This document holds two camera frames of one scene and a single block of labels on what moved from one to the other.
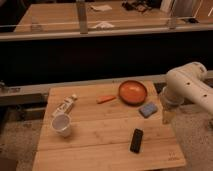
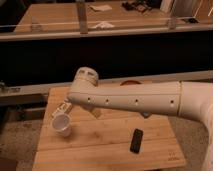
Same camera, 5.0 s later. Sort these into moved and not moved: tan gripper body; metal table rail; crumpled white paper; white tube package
Moved: tan gripper body
Not moved: white tube package; crumpled white paper; metal table rail
